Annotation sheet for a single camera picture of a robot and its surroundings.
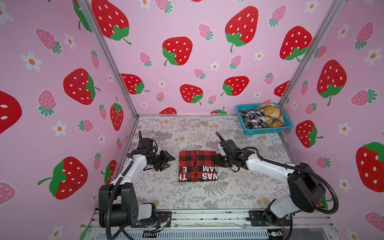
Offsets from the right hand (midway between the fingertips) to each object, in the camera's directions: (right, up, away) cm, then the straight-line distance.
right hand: (212, 162), depth 86 cm
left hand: (-23, +1, -2) cm, 23 cm away
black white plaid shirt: (+32, +27, +20) cm, 47 cm away
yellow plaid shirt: (+48, +29, +21) cm, 60 cm away
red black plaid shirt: (-9, -3, +2) cm, 9 cm away
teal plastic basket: (+57, +25, +20) cm, 65 cm away
